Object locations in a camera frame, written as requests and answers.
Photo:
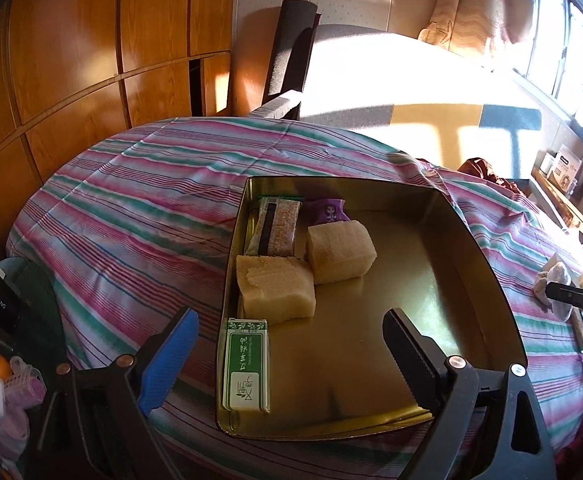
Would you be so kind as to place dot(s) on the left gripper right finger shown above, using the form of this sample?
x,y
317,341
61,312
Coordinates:
x,y
420,361

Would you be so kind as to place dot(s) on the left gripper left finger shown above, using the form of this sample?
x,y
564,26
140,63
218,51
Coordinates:
x,y
161,358

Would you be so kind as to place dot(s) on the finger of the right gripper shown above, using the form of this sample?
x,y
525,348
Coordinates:
x,y
565,293

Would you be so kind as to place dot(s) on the green essential oil box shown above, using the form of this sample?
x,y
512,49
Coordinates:
x,y
246,366

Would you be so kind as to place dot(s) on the yellow sponge block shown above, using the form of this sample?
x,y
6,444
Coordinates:
x,y
275,289
339,251

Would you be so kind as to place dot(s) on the purple snack packet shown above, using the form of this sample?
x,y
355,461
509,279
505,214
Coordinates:
x,y
325,210

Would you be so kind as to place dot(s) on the white sock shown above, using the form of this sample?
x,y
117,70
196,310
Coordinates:
x,y
556,271

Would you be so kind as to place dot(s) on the wooden shelf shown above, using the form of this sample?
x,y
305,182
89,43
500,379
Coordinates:
x,y
559,207

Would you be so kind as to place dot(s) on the pink plastic basket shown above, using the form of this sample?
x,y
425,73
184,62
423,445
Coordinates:
x,y
25,388

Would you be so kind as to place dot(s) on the striped bed sheet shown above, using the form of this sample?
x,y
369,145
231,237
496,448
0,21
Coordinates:
x,y
139,226

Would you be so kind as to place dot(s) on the gold metal tin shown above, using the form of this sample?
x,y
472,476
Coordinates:
x,y
332,376

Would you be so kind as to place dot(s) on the brown crumpled cloth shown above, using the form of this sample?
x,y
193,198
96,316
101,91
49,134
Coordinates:
x,y
480,168

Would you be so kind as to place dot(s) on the beige curtain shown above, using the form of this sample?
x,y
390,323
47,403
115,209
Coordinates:
x,y
478,28

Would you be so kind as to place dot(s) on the wooden wardrobe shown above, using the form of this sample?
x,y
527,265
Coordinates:
x,y
74,72

